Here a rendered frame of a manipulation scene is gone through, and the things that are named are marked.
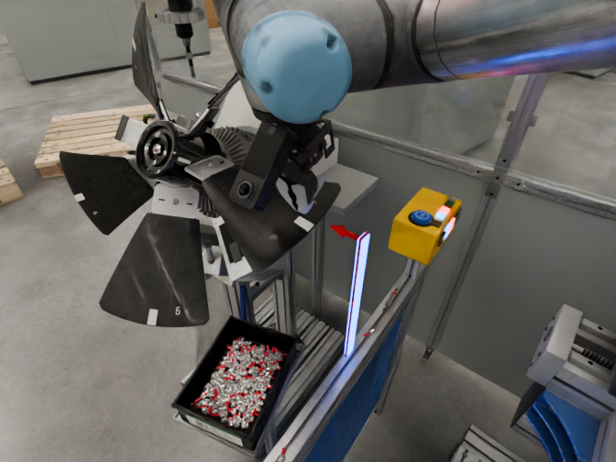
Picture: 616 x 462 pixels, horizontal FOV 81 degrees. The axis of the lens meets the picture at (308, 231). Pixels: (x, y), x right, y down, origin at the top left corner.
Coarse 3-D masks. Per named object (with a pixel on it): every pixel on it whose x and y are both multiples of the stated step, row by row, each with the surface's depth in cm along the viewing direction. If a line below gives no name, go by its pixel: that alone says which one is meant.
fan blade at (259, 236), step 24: (216, 192) 65; (336, 192) 65; (240, 216) 62; (264, 216) 61; (288, 216) 61; (312, 216) 61; (240, 240) 59; (264, 240) 59; (288, 240) 59; (264, 264) 57
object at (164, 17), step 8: (192, 0) 55; (168, 8) 55; (192, 8) 55; (200, 8) 55; (160, 16) 52; (168, 16) 52; (176, 16) 52; (184, 16) 52; (192, 16) 52; (200, 16) 53
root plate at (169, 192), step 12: (156, 192) 74; (168, 192) 75; (180, 192) 76; (192, 192) 77; (156, 204) 74; (168, 204) 75; (180, 204) 76; (192, 204) 77; (180, 216) 76; (192, 216) 77
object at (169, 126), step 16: (160, 128) 71; (176, 128) 69; (144, 144) 73; (160, 144) 71; (176, 144) 68; (192, 144) 71; (208, 144) 78; (144, 160) 73; (160, 160) 69; (176, 160) 68; (192, 160) 71; (160, 176) 69; (176, 176) 71
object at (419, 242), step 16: (432, 192) 85; (416, 208) 81; (432, 208) 81; (400, 224) 77; (416, 224) 76; (400, 240) 80; (416, 240) 77; (432, 240) 75; (416, 256) 79; (432, 256) 78
